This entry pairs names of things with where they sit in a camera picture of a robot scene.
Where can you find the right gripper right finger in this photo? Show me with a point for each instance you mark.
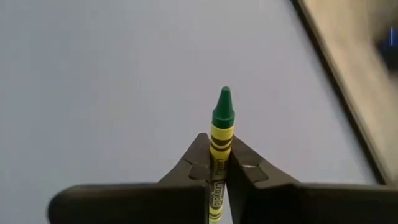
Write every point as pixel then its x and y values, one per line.
pixel 295 205

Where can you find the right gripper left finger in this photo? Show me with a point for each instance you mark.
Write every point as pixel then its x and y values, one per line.
pixel 140 205

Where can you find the black glossy box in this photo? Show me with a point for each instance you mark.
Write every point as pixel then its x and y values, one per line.
pixel 390 46

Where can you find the black aluminium table frame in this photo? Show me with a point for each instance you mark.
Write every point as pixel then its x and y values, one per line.
pixel 342 93

